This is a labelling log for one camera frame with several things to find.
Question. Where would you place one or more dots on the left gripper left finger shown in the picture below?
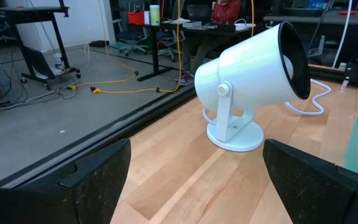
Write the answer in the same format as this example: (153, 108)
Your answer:
(41, 205)

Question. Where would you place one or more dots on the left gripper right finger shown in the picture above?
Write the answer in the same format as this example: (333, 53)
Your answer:
(322, 199)

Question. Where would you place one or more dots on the white bucket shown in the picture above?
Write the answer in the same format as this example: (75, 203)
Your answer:
(58, 60)

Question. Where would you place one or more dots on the person's shoe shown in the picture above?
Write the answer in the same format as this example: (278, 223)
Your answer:
(187, 82)
(180, 77)

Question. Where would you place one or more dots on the grey desk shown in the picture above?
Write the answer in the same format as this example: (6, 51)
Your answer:
(306, 18)

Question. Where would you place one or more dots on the red flat object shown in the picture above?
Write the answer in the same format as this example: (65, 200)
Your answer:
(347, 13)

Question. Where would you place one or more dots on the grey office chair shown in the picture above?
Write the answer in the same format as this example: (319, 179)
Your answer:
(132, 39)
(169, 42)

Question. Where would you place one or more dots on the black rolling desk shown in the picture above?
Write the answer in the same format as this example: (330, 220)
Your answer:
(32, 14)

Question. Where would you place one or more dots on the blue box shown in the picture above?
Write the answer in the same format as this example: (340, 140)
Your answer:
(318, 4)

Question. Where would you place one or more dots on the black office desk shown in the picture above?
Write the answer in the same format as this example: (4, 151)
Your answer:
(155, 46)

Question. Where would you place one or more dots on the black box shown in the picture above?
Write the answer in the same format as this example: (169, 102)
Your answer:
(227, 28)

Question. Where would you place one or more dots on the red plastic bin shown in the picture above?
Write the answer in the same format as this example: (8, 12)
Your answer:
(135, 18)

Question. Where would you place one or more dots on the person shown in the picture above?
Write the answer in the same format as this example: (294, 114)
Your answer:
(225, 12)

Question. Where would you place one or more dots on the white canister green label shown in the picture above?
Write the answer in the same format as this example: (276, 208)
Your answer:
(154, 15)

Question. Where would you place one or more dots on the black laptop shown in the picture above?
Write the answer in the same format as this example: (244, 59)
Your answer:
(198, 13)

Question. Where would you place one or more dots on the black aluminium table frame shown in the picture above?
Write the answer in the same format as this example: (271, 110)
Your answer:
(119, 126)

